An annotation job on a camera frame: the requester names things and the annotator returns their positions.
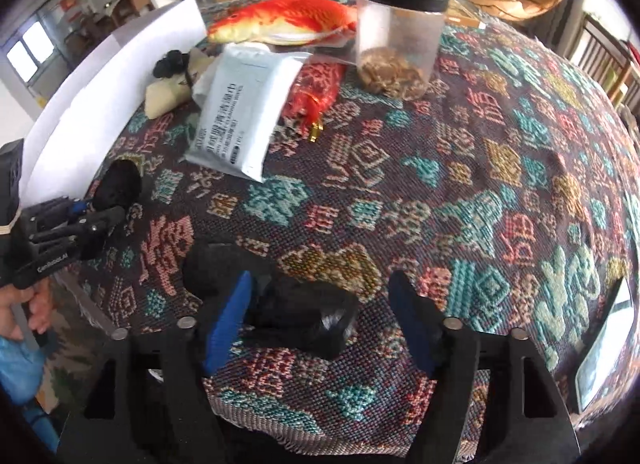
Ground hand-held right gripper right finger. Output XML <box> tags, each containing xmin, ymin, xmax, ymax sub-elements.
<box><xmin>387</xmin><ymin>270</ymin><xmax>581</xmax><ymax>464</ymax></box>

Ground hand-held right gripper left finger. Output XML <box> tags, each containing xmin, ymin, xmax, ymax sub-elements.
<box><xmin>57</xmin><ymin>270</ymin><xmax>256</xmax><ymax>464</ymax></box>

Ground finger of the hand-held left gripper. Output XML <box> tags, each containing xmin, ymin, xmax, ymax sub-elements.
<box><xmin>27</xmin><ymin>198</ymin><xmax>98</xmax><ymax>232</ymax></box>
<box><xmin>27</xmin><ymin>205</ymin><xmax>127</xmax><ymax>265</ymax></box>

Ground person's left hand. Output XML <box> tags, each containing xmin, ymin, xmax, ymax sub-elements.
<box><xmin>0</xmin><ymin>276</ymin><xmax>52</xmax><ymax>342</ymax></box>

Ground white board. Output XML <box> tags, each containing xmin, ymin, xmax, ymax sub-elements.
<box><xmin>22</xmin><ymin>0</ymin><xmax>208</xmax><ymax>207</ymax></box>

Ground window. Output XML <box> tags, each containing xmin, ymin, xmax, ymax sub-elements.
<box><xmin>5</xmin><ymin>14</ymin><xmax>56</xmax><ymax>85</ymax></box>

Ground cream plush toy black ears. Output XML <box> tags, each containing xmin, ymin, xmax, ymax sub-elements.
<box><xmin>145</xmin><ymin>49</ymin><xmax>221</xmax><ymax>120</ymax></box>

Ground patterned woven blanket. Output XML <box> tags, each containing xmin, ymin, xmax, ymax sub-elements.
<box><xmin>75</xmin><ymin>0</ymin><xmax>640</xmax><ymax>460</ymax></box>

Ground blue cloth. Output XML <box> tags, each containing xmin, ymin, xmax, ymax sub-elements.
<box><xmin>0</xmin><ymin>336</ymin><xmax>41</xmax><ymax>415</ymax></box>

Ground white wipes packet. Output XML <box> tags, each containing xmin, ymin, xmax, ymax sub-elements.
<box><xmin>184</xmin><ymin>42</ymin><xmax>313</xmax><ymax>182</ymax></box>

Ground black smartphone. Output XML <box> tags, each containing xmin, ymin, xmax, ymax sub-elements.
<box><xmin>574</xmin><ymin>276</ymin><xmax>636</xmax><ymax>415</ymax></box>

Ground orange fish plush toy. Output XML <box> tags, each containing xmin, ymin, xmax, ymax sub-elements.
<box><xmin>206</xmin><ymin>0</ymin><xmax>360</xmax><ymax>47</ymax></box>

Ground clear jar with black lid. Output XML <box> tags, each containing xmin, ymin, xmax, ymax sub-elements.
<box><xmin>354</xmin><ymin>0</ymin><xmax>449</xmax><ymax>101</ymax></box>

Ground flat cardboard box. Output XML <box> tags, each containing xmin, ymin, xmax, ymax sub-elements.
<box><xmin>445</xmin><ymin>0</ymin><xmax>488</xmax><ymax>28</ymax></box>

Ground wooden chair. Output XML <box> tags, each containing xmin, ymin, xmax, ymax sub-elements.
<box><xmin>570</xmin><ymin>14</ymin><xmax>638</xmax><ymax>110</ymax></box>

